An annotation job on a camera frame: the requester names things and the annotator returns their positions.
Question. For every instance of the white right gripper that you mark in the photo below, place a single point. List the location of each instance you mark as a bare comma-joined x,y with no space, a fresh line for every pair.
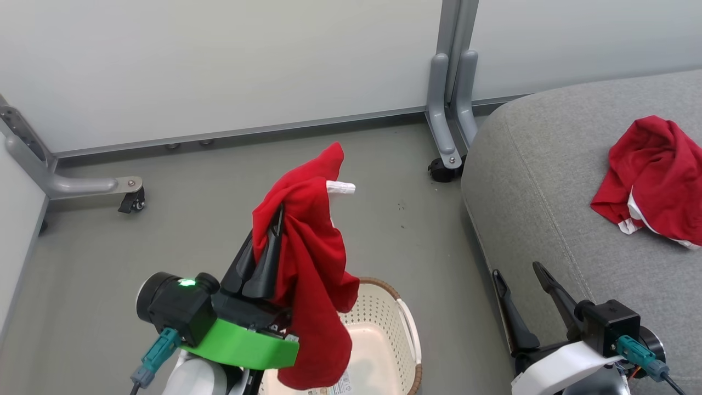
554,370

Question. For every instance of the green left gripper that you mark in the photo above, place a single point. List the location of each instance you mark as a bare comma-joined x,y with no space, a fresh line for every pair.
247,345

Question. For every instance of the red garment with white trim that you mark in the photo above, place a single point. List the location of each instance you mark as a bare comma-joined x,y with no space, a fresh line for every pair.
312,263
658,175

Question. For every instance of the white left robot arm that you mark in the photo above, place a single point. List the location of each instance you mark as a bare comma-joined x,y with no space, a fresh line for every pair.
197,378

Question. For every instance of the grey fabric sofa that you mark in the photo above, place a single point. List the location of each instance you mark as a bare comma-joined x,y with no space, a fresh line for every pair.
548,192

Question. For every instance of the black caster wheel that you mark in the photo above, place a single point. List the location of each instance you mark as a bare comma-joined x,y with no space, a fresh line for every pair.
132,202
441,170

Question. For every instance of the white plastic laundry basket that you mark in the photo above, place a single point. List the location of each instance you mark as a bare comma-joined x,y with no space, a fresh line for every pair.
378,329

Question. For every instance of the long grey partition leg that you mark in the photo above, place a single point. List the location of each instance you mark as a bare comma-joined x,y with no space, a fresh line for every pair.
77,186

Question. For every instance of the short grey partition leg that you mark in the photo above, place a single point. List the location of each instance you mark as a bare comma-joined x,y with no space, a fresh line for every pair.
441,115
465,93

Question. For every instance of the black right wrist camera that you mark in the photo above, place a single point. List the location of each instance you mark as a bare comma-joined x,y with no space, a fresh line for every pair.
614,323

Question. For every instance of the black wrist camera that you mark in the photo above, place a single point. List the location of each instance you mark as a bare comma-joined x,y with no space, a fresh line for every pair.
175,307
614,323

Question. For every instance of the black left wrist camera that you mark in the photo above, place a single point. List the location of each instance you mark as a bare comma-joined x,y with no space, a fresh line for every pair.
175,307

